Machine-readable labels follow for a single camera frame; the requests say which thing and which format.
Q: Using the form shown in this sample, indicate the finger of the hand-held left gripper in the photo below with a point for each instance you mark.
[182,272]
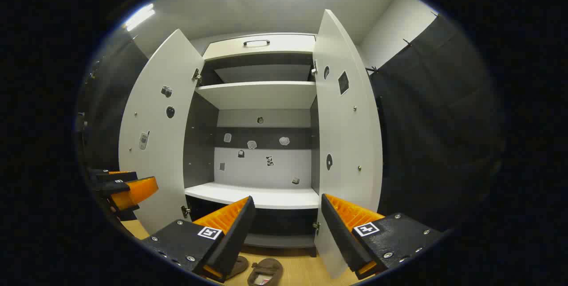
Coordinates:
[120,176]
[111,188]

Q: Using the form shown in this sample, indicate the brown fuzzy shoe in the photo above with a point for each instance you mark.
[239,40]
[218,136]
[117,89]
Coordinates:
[241,266]
[271,267]

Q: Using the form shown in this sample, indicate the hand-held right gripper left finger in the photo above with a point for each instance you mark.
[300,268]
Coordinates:
[235,237]

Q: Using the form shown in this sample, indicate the white door with headphone sticker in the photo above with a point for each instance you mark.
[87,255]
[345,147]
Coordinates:
[350,144]

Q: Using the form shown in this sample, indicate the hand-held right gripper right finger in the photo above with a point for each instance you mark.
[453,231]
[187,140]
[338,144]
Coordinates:
[339,237]

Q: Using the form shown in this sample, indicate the white cabinet drawer front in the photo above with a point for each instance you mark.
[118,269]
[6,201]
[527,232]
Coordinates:
[230,48]

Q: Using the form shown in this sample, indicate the white door with phone sticker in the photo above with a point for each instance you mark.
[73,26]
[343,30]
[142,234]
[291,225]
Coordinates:
[155,157]

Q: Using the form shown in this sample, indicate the ceiling light panel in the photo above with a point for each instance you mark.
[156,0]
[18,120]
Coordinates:
[140,17]

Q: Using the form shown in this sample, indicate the white cabinet shelf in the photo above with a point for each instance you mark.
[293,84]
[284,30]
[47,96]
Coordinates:
[266,197]
[257,95]

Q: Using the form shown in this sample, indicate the metal door hinge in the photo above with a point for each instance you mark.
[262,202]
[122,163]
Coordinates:
[185,210]
[316,225]
[196,75]
[314,71]

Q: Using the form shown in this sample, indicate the white grey shoe cabinet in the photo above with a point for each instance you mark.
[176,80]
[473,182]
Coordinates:
[253,170]

